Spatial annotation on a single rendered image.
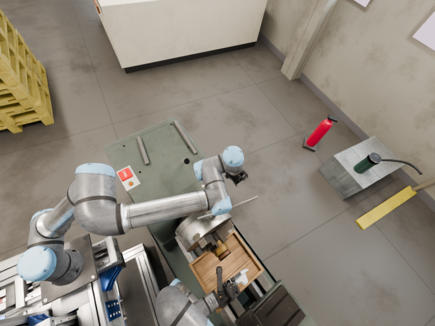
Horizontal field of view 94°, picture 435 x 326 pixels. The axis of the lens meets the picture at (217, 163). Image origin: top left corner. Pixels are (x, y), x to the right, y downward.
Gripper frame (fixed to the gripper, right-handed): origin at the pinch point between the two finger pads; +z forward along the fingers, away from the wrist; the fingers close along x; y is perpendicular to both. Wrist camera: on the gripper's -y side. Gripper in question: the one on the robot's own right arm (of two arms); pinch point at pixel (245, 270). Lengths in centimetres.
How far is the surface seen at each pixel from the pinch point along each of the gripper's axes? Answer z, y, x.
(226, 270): -5.1, -7.8, -20.8
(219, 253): -7.6, -13.1, 3.4
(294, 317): 12.4, 30.8, -18.3
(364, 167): 188, -14, -53
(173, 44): 111, -329, -17
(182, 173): -6, -55, 25
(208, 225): -7.7, -24.6, 17.8
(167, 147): -5, -75, 28
